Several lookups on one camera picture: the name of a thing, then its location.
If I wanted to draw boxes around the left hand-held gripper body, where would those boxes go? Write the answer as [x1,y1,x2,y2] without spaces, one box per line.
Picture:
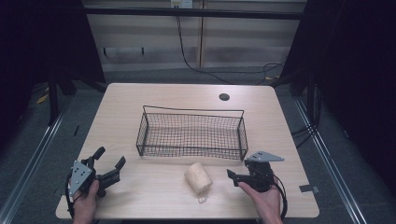
[68,156,121,199]

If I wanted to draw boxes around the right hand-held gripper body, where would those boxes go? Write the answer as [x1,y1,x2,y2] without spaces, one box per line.
[233,150,285,193]

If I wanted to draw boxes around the person's left hand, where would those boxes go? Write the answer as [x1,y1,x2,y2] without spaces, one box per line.
[71,179,101,224]

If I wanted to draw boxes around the person's right hand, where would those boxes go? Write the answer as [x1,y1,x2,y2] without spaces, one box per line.
[237,181,284,224]

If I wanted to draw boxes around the grey floor tape piece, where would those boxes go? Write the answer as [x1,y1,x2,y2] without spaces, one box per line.
[298,184,321,194]

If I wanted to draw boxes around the black metal stand leg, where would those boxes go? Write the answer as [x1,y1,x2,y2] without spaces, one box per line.
[47,69,61,127]

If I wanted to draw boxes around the yellow floor tape piece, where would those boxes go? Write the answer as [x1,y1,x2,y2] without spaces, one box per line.
[35,92,50,105]

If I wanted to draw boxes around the black curtain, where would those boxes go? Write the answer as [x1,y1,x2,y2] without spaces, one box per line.
[0,0,106,150]
[274,0,396,190]

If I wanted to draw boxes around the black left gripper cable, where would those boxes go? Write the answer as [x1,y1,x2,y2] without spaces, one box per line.
[64,172,77,219]

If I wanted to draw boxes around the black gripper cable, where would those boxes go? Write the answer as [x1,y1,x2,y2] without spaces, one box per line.
[270,174,290,221]
[64,172,77,219]

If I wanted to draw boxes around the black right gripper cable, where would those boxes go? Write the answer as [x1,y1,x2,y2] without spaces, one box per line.
[270,174,290,221]

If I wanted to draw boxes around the metal floor rail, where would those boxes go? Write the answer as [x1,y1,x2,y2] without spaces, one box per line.
[0,92,75,224]
[293,96,373,224]

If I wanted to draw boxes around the black wire mesh basket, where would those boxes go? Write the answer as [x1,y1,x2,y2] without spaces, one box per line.
[135,105,249,162]

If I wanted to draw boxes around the black floor cables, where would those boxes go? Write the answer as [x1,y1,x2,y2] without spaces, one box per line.
[290,122,319,149]

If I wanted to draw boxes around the black hanging wall cable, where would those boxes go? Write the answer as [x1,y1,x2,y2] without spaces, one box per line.
[175,14,286,86]

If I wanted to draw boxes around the black horizontal frame bar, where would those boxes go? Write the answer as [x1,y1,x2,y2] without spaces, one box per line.
[83,7,306,21]

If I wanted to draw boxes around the white wall socket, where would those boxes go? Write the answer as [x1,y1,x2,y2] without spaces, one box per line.
[169,0,194,9]

